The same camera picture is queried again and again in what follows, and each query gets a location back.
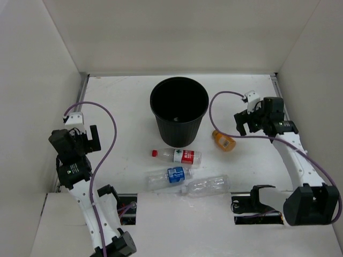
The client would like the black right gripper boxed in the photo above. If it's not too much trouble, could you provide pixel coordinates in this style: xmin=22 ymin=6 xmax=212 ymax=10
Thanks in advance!
xmin=234 ymin=101 xmax=269 ymax=137

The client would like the orange juice bottle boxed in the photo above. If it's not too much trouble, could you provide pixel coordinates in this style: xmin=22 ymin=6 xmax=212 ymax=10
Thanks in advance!
xmin=212 ymin=130 xmax=236 ymax=152

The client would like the red label clear bottle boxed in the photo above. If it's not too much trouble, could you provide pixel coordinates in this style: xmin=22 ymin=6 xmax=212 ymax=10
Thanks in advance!
xmin=151 ymin=148 xmax=202 ymax=168

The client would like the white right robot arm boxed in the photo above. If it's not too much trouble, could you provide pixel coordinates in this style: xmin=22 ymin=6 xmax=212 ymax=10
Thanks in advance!
xmin=234 ymin=91 xmax=342 ymax=226

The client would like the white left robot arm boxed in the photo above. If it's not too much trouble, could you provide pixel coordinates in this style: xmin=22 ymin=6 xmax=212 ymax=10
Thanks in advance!
xmin=49 ymin=125 xmax=137 ymax=256

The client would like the black plastic waste bin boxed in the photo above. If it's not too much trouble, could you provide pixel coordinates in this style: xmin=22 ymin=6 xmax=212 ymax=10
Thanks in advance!
xmin=150 ymin=77 xmax=209 ymax=148

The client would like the clear unlabelled plastic bottle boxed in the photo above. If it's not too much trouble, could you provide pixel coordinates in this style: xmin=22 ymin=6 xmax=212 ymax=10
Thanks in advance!
xmin=181 ymin=175 xmax=230 ymax=198

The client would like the blue label clear bottle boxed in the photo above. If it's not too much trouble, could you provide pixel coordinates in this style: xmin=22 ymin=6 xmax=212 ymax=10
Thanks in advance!
xmin=146 ymin=167 xmax=193 ymax=191

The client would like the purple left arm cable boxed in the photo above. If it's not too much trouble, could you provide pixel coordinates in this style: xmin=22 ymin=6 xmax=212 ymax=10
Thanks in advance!
xmin=63 ymin=101 xmax=136 ymax=257

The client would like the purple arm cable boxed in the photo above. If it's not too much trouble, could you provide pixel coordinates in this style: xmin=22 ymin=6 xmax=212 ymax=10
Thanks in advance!
xmin=63 ymin=101 xmax=136 ymax=257
xmin=208 ymin=91 xmax=343 ymax=225

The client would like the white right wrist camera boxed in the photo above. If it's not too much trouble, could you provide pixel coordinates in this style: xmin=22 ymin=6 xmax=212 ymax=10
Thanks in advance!
xmin=242 ymin=90 xmax=260 ymax=114

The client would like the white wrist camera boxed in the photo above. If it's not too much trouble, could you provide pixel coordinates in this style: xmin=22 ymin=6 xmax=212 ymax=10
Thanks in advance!
xmin=64 ymin=112 xmax=86 ymax=134
xmin=242 ymin=90 xmax=260 ymax=114

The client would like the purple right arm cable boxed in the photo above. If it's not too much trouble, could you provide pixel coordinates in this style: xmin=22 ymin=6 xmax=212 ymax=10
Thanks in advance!
xmin=208 ymin=91 xmax=343 ymax=225

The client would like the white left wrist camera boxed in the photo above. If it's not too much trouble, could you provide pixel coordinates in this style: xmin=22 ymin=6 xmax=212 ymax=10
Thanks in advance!
xmin=64 ymin=112 xmax=86 ymax=134

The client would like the left aluminium table rail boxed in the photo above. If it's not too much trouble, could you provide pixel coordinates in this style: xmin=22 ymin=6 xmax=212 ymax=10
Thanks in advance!
xmin=53 ymin=72 xmax=90 ymax=193

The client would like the aluminium table rail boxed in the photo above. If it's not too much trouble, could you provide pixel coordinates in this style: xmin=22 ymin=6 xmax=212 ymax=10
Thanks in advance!
xmin=270 ymin=72 xmax=292 ymax=121
xmin=53 ymin=72 xmax=90 ymax=193

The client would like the right aluminium table rail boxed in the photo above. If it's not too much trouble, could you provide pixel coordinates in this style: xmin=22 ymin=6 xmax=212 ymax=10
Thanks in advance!
xmin=270 ymin=72 xmax=292 ymax=121

